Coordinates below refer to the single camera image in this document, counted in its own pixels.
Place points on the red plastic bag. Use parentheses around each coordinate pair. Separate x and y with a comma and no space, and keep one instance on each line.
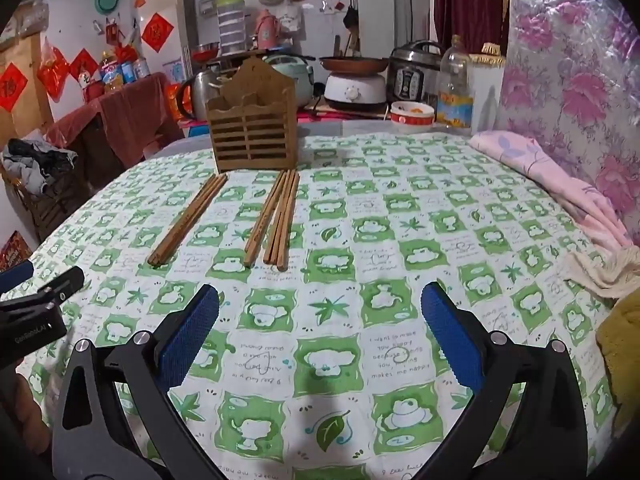
(52,72)

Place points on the wooden door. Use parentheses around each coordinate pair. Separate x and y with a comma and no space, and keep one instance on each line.
(30,105)

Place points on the red basin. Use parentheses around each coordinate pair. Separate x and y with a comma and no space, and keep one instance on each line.
(205,51)

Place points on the copper frying pan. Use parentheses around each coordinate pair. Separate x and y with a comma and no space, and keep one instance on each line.
(352,64)

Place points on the mustard yellow cloth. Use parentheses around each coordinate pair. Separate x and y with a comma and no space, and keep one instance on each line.
(622,355)

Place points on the orange plastic bag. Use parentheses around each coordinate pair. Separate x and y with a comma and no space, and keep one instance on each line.
(172,102)

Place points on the teal round plate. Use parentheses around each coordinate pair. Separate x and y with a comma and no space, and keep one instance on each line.
(106,1)

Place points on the pink floral cloth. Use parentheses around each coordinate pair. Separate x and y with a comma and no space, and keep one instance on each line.
(545,170)

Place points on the green white printed tablecloth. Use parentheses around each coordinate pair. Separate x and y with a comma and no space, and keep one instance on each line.
(380,240)

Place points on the pink thermos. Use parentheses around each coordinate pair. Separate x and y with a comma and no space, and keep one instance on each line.
(266,30)

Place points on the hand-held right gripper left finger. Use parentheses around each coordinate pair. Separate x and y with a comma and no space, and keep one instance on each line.
(190,330)

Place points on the floral plastic-wrapped mattress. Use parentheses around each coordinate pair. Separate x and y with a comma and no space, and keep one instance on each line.
(570,75)

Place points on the steel electric kettle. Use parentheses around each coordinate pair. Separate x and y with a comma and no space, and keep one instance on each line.
(202,92)

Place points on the wooden slatted chopstick holder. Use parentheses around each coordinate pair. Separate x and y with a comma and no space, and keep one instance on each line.
(250,130)

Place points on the maroon curtain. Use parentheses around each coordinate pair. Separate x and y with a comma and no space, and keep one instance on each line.
(467,0)

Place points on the clear plastic bottle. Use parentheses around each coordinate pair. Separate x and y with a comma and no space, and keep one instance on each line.
(455,90)

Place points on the grey black clothes pile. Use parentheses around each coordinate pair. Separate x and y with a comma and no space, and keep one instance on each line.
(35,162)

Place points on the yellow oil bottle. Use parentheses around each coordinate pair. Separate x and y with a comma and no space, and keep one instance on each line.
(111,72)

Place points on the person's left hand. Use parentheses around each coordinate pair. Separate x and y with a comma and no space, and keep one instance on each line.
(32,400)

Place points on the red white bowl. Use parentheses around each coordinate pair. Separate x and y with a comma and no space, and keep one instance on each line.
(411,116)

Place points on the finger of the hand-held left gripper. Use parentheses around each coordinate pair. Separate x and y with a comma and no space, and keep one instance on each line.
(15,277)
(50,287)

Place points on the cream knitted cloth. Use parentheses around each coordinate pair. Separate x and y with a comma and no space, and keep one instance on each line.
(605,272)

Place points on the red diamond paper decoration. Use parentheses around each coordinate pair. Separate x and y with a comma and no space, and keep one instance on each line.
(11,85)
(157,31)
(82,65)

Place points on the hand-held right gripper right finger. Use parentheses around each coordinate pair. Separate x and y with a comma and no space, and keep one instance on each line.
(450,330)

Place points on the wooden chair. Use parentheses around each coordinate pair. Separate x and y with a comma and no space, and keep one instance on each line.
(50,210)

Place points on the white refrigerator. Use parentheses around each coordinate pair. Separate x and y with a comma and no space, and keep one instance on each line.
(181,25)

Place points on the silver black pressure cooker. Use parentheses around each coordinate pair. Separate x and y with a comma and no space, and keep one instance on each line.
(412,75)

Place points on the green grey striped thermos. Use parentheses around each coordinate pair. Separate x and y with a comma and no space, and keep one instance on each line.
(230,25)

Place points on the red printed box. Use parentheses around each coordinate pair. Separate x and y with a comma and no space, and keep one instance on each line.
(12,252)

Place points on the red-brown cloth-covered table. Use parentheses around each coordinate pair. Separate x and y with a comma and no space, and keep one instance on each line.
(125,120)

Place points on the teal rice cooker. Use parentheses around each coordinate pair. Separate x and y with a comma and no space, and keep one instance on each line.
(300,77)

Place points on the gold fringe trim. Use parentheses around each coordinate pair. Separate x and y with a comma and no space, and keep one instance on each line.
(487,55)

